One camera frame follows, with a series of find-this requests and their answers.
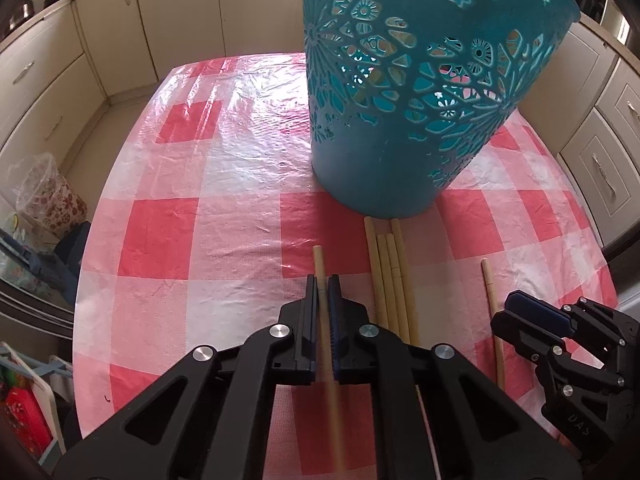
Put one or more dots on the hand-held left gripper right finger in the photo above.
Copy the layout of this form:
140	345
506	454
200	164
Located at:
337	340

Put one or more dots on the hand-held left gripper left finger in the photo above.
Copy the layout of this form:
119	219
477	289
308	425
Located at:
307	340

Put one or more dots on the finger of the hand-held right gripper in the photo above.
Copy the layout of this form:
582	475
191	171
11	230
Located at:
535	310
530	340

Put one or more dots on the single wooden chopstick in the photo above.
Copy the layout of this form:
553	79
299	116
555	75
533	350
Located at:
319	265
492	295

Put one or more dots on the bunch of wooden chopsticks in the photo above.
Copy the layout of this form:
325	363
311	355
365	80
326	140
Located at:
402	280

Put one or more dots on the teal cut-out plastic basket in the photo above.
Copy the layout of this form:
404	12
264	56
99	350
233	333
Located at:
370	180

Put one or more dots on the pink checked plastic tablecloth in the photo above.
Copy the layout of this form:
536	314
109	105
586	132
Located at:
200	220

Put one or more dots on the dark blue box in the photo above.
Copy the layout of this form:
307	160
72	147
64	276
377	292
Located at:
72	255

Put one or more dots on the grey refrigerator door edge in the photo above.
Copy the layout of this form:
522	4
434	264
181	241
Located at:
30	310

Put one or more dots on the floral trash bin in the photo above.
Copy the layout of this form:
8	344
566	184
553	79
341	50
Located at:
50	205

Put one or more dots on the cream lower kitchen cabinets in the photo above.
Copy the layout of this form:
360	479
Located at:
115	25

